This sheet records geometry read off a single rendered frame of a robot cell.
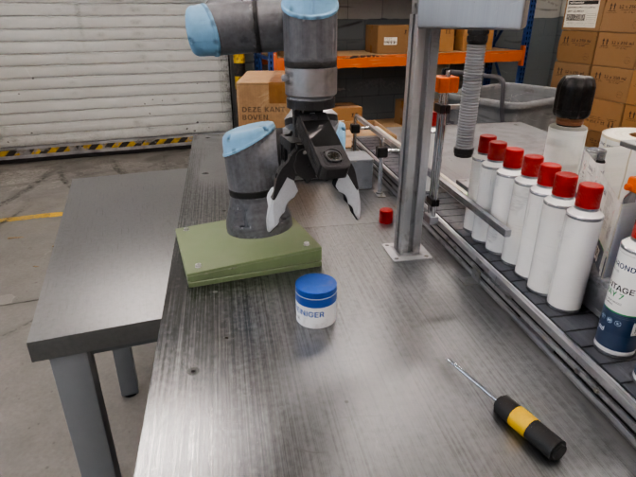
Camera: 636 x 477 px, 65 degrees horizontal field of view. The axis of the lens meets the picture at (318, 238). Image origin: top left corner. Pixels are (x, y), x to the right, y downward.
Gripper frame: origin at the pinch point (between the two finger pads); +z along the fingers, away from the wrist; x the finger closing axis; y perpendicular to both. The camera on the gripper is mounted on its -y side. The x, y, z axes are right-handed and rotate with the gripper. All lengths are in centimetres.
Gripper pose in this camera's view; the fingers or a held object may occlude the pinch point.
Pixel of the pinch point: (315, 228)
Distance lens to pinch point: 80.0
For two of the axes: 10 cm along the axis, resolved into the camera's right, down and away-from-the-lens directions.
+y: -3.3, -3.9, 8.6
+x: -9.4, 1.4, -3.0
